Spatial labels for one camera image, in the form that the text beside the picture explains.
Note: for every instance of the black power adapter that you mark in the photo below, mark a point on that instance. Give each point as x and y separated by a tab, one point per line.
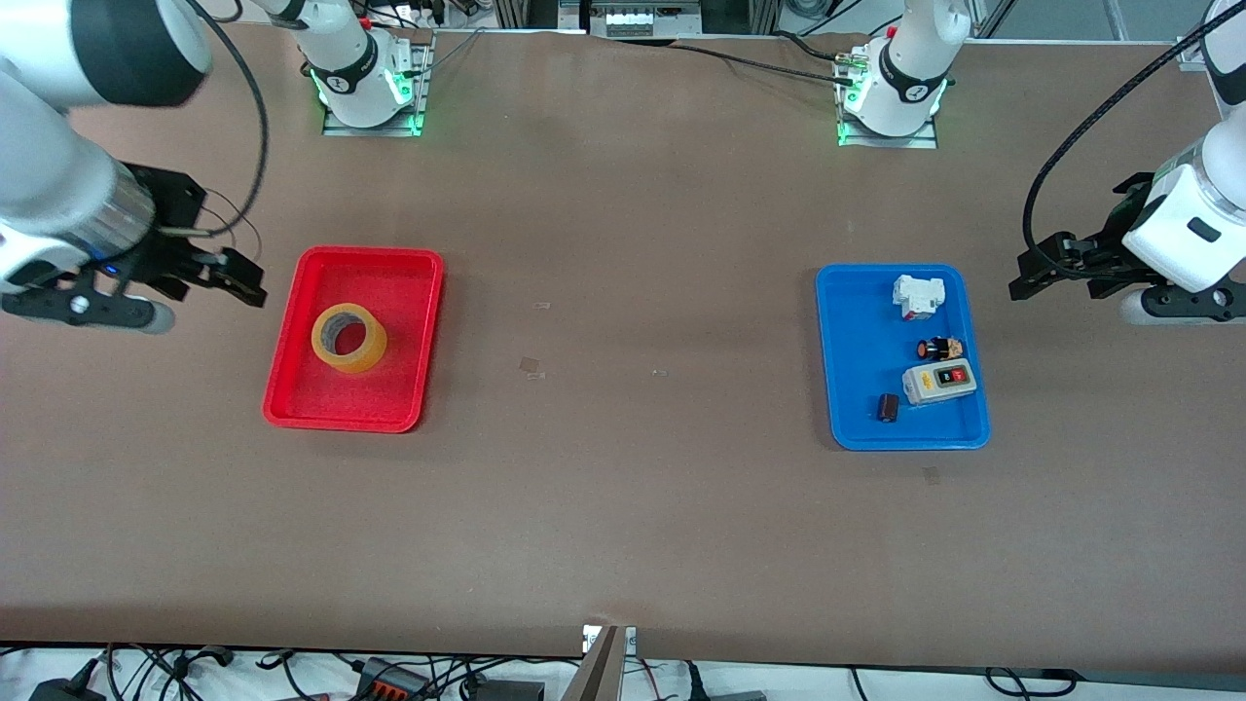
68	689

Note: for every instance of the small dark red component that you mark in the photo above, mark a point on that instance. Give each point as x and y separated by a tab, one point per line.
889	408

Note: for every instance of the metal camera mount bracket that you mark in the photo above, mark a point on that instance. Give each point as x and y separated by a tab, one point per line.
604	667

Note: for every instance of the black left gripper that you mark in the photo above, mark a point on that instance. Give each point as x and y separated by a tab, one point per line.
1112	239

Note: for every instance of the white electrical connector block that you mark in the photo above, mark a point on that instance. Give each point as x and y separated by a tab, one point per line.
920	295

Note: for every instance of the aluminium frame rack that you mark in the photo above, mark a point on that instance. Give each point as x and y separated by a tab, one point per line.
633	15

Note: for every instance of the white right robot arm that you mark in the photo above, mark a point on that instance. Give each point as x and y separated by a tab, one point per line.
58	175

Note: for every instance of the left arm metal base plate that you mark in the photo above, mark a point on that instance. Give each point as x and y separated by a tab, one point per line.
925	141

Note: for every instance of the red plastic tray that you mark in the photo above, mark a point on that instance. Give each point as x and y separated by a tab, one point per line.
409	292

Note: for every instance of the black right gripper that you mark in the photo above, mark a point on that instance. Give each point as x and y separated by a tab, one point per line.
171	222

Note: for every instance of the blue plastic tray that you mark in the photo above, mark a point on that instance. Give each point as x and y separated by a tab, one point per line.
861	341

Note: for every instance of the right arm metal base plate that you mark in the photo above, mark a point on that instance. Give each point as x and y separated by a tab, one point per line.
421	92

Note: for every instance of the yellow clear tape roll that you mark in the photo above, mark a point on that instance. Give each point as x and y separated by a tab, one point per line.
355	362

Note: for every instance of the grey two-button switch box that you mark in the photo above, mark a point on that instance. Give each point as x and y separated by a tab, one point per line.
939	382

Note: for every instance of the metal corner bracket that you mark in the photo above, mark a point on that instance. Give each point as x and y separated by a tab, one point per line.
1192	51

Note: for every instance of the black push button switch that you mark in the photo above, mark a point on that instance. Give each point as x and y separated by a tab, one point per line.
936	348

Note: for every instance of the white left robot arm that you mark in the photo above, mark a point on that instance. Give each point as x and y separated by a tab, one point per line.
1188	229

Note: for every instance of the orange power strip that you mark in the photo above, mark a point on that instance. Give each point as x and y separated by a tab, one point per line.
389	682

